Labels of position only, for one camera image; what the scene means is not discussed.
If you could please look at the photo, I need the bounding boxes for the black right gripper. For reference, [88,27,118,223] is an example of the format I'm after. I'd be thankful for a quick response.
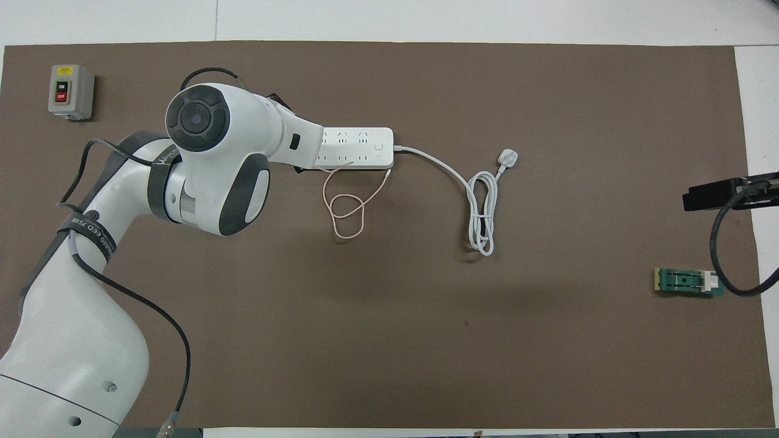
[682,172,779,212]

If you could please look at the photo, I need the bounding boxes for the pink charging cable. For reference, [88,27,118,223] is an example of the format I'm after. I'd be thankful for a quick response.
[323,161,393,239]

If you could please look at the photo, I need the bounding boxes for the white power strip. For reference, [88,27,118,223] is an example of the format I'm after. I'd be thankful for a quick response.
[313,127,395,170]

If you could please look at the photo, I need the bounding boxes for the brown table mat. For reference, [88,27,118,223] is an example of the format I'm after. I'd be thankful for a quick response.
[0,41,777,429]

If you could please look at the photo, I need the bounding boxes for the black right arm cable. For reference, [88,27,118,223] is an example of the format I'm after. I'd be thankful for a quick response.
[710,182,779,297]

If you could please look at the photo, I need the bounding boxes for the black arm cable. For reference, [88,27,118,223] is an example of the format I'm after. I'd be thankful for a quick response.
[57,67,244,438]
[710,182,779,297]

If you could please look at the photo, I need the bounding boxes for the green knife switch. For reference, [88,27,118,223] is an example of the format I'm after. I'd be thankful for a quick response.
[654,268,727,298]

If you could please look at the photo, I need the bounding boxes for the grey on-off switch box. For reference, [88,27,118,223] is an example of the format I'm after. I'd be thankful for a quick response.
[48,64,96,121]

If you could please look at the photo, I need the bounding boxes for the white power cord with plug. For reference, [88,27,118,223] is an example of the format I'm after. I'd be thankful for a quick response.
[393,145,520,257]

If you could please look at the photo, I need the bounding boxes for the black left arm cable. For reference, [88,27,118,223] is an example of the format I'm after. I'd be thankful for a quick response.
[57,67,244,438]

